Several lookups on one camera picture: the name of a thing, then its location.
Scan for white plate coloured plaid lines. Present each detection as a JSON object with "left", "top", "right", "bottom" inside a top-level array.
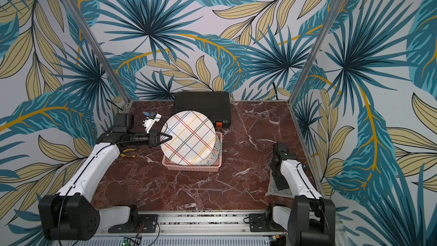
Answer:
[{"left": 160, "top": 110, "right": 216, "bottom": 166}]

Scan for white plate colourful squiggle pattern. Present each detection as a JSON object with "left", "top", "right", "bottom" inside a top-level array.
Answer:
[{"left": 196, "top": 133, "right": 221, "bottom": 166}]

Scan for pink perforated plastic basket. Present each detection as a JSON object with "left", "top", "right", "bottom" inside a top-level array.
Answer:
[{"left": 162, "top": 132, "right": 223, "bottom": 173}]

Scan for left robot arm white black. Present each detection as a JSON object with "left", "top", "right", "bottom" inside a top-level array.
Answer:
[{"left": 38, "top": 112, "right": 172, "bottom": 242}]

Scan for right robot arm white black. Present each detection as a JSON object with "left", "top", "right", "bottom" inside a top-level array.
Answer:
[{"left": 270, "top": 142, "right": 336, "bottom": 246}]

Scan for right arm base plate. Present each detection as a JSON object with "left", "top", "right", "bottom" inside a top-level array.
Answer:
[{"left": 249, "top": 213, "right": 284, "bottom": 233}]

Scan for aluminium front rail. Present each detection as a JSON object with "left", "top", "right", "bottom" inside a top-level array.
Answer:
[{"left": 62, "top": 210, "right": 286, "bottom": 246}]

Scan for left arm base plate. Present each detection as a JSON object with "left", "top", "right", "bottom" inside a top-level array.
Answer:
[{"left": 108, "top": 214, "right": 158, "bottom": 233}]

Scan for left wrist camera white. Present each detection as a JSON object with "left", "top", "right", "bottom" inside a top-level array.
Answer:
[{"left": 141, "top": 111, "right": 162, "bottom": 133}]

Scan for yellow handled pliers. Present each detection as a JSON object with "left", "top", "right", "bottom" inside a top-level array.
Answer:
[{"left": 120, "top": 148, "right": 137, "bottom": 158}]

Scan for black plastic tool case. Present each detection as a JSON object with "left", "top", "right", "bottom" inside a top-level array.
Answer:
[{"left": 172, "top": 91, "right": 231, "bottom": 129}]

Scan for aluminium corner post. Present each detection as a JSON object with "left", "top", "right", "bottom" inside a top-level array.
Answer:
[
  {"left": 62, "top": 0, "right": 130, "bottom": 104},
  {"left": 288, "top": 0, "right": 345, "bottom": 108}
]

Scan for right aluminium corner post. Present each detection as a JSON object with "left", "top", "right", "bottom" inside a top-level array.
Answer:
[{"left": 288, "top": 0, "right": 345, "bottom": 108}]

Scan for green circuit board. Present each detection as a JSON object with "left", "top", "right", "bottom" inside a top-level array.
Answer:
[{"left": 121, "top": 237, "right": 141, "bottom": 246}]

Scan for left aluminium corner post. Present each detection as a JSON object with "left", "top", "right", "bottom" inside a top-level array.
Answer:
[{"left": 62, "top": 0, "right": 130, "bottom": 104}]

